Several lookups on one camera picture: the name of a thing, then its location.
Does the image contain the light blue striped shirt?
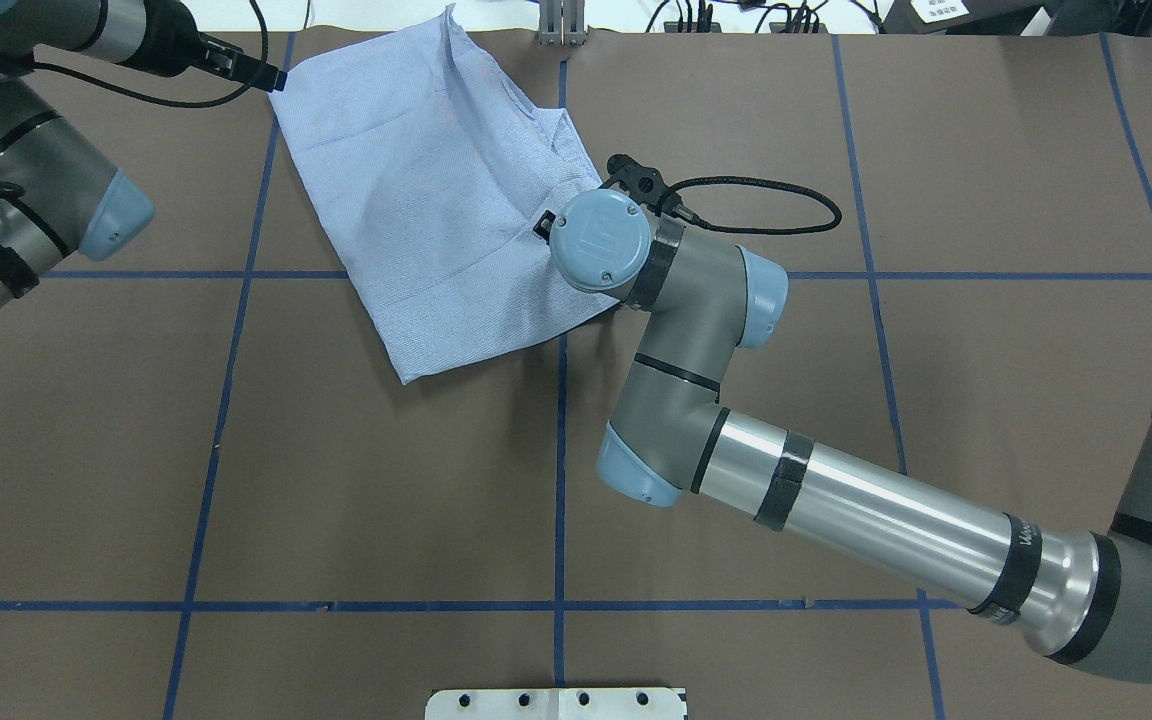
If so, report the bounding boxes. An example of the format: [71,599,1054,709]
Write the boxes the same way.
[271,6,613,384]

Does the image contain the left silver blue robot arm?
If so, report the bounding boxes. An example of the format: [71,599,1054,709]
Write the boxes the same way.
[0,1,287,309]

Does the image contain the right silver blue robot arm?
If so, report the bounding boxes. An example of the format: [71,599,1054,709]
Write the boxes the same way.
[535,188,1152,684]

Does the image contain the aluminium frame post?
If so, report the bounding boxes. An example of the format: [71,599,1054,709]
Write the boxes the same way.
[536,0,588,47]

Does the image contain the black box with white label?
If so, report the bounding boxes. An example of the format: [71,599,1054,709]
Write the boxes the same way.
[881,1,1052,36]

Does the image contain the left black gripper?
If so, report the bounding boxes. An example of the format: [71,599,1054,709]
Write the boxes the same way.
[136,1,287,94]

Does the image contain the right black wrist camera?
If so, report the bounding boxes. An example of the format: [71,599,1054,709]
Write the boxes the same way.
[600,152,681,217]

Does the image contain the orange black usb hub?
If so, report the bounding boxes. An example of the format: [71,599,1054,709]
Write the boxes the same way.
[765,6,828,35]
[662,6,722,35]

